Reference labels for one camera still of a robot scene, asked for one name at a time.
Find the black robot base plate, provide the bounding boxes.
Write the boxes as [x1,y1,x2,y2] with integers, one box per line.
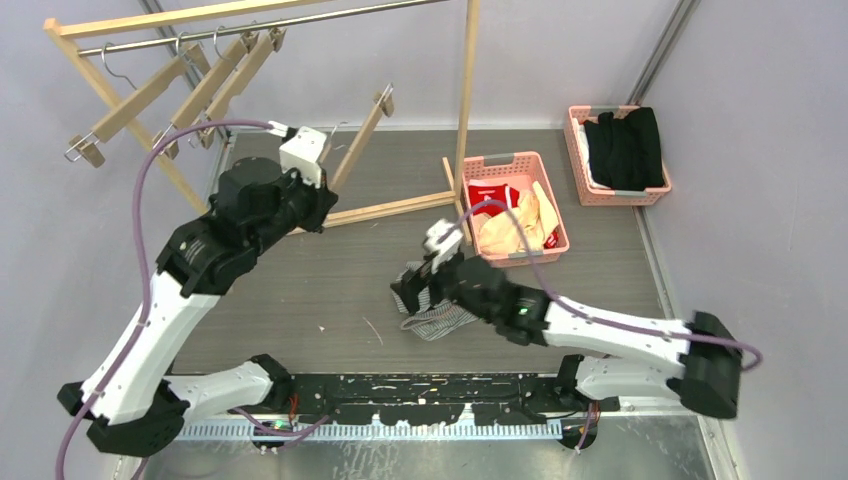
[244,373,590,426]

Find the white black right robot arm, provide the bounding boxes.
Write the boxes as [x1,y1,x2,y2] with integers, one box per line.
[390,256,743,420]

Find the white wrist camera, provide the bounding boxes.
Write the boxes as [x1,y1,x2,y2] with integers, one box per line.
[269,121,329,189]
[422,218,464,273]

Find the wooden clothes rack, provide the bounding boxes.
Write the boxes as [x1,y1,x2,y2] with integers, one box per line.
[43,1,480,227]

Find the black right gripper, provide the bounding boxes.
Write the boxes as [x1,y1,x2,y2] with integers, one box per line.
[392,245,497,324]

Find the black clothes in basket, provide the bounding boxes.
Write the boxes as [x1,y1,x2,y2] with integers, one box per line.
[583,107,666,191]

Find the red underwear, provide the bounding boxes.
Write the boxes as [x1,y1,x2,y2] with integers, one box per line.
[468,182,521,217]

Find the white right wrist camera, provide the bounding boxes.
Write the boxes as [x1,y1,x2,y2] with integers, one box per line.
[422,218,464,273]

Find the far pink basket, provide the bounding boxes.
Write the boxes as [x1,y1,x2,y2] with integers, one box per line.
[563,105,672,207]

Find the empty wooden clip hanger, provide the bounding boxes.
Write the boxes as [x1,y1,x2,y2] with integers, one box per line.
[63,42,210,168]

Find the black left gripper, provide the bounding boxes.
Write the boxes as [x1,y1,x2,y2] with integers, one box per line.
[249,163,336,258]

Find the grey striped underwear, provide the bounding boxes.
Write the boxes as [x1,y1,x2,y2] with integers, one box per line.
[390,261,479,341]

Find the wooden hanger of striped underwear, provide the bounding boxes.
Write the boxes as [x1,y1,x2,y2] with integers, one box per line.
[319,83,395,192]

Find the near pink basket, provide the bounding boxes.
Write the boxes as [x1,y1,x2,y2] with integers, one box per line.
[463,152,570,267]

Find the pink basket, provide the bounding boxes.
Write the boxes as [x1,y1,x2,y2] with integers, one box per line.
[463,152,570,267]
[563,105,672,207]

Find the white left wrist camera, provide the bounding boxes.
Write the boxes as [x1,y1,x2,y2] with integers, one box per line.
[269,121,329,189]

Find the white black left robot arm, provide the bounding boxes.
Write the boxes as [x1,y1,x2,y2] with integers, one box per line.
[58,157,338,458]

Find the wooden hanger of red underwear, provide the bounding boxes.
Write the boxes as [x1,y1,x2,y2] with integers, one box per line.
[153,32,257,146]

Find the wooden hanger of beige underwear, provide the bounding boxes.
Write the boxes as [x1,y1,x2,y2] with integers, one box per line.
[196,28,286,124]

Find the beige underwear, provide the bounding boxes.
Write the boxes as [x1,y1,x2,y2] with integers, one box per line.
[474,182,560,256]

